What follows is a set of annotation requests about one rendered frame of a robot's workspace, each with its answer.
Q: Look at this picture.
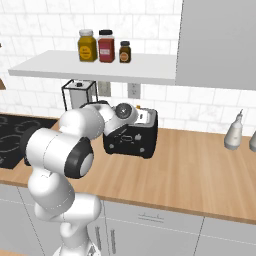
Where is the grey drawer handle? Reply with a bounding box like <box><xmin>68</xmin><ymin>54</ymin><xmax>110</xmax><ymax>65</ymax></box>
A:
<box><xmin>137</xmin><ymin>213</ymin><xmax>165</xmax><ymax>223</ymax></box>

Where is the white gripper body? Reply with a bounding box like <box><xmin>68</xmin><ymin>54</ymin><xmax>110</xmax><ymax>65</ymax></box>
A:
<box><xmin>103</xmin><ymin>116</ymin><xmax>135</xmax><ymax>137</ymax></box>

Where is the white bread slice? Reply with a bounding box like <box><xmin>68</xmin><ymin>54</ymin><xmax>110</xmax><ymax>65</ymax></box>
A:
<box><xmin>136</xmin><ymin>106</ymin><xmax>156</xmax><ymax>123</ymax></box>

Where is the white wall socket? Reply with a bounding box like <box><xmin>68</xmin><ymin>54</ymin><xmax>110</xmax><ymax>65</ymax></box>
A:
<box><xmin>97</xmin><ymin>81</ymin><xmax>112</xmax><ymax>98</ymax></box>
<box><xmin>127</xmin><ymin>82</ymin><xmax>142</xmax><ymax>100</ymax></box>

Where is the grey drawer front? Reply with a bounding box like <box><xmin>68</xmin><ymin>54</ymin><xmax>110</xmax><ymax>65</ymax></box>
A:
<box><xmin>200</xmin><ymin>216</ymin><xmax>256</xmax><ymax>246</ymax></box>
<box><xmin>102</xmin><ymin>199</ymin><xmax>205</xmax><ymax>236</ymax></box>

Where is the small brown jar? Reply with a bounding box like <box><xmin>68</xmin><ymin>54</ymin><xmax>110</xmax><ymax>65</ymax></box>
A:
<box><xmin>118</xmin><ymin>40</ymin><xmax>132</xmax><ymax>64</ymax></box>

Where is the grey cupboard door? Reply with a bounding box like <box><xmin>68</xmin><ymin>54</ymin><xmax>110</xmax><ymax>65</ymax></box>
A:
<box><xmin>105</xmin><ymin>218</ymin><xmax>202</xmax><ymax>256</ymax></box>
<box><xmin>0</xmin><ymin>183</ymin><xmax>46</xmax><ymax>256</ymax></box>
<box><xmin>194</xmin><ymin>235</ymin><xmax>256</xmax><ymax>256</ymax></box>

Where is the grey wall cupboard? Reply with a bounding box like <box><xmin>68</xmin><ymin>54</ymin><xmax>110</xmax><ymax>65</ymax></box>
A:
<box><xmin>175</xmin><ymin>0</ymin><xmax>256</xmax><ymax>92</ymax></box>

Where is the white wall shelf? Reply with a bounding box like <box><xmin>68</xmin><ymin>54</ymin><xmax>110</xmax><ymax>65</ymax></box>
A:
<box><xmin>7</xmin><ymin>49</ymin><xmax>178</xmax><ymax>86</ymax></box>

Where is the white bottle with spout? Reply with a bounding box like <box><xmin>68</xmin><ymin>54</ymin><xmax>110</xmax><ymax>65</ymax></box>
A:
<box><xmin>223</xmin><ymin>108</ymin><xmax>245</xmax><ymax>151</ymax></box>

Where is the black hob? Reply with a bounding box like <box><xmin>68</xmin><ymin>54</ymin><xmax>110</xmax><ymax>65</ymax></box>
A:
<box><xmin>0</xmin><ymin>113</ymin><xmax>60</xmax><ymax>170</ymax></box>

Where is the grey door handle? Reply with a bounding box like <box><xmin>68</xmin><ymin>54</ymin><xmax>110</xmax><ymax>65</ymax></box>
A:
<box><xmin>109</xmin><ymin>227</ymin><xmax>117</xmax><ymax>256</ymax></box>
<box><xmin>94</xmin><ymin>225</ymin><xmax>102</xmax><ymax>250</ymax></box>

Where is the grey appliance with black frame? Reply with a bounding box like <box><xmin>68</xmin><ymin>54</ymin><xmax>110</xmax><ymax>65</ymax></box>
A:
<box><xmin>61</xmin><ymin>78</ymin><xmax>100</xmax><ymax>113</ymax></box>

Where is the red jar with black lid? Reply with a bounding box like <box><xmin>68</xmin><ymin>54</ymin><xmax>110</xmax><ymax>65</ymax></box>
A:
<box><xmin>97</xmin><ymin>29</ymin><xmax>116</xmax><ymax>64</ymax></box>

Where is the black toaster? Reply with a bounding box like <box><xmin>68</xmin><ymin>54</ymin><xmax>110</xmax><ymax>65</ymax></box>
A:
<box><xmin>102</xmin><ymin>107</ymin><xmax>159</xmax><ymax>160</ymax></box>

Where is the grey bottle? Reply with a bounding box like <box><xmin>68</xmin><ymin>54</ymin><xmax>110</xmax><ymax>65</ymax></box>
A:
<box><xmin>248</xmin><ymin>130</ymin><xmax>256</xmax><ymax>153</ymax></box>

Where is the yellow jar with white lid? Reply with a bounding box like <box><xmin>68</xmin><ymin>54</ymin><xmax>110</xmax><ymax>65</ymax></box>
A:
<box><xmin>77</xmin><ymin>28</ymin><xmax>99</xmax><ymax>63</ymax></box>

